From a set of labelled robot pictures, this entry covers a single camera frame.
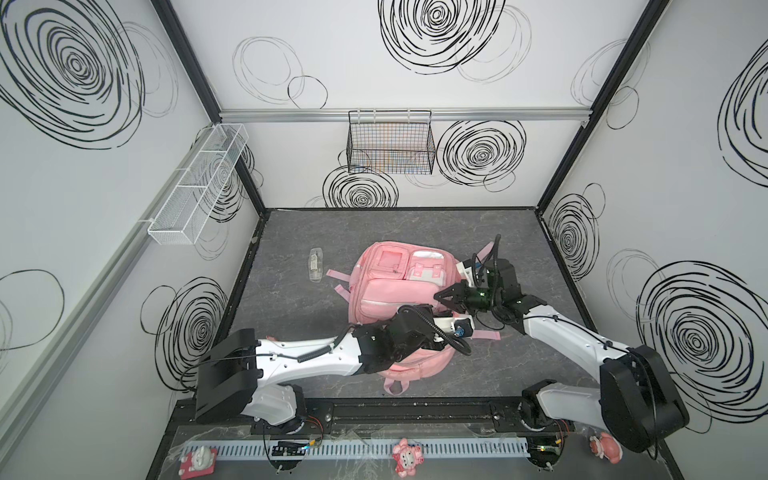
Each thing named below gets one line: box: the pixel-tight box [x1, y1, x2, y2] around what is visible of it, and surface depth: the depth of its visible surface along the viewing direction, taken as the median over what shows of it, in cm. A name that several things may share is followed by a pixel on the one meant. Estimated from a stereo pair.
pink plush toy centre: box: [392, 437, 425, 478], surface depth 67 cm
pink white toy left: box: [178, 445, 217, 480], surface depth 64 cm
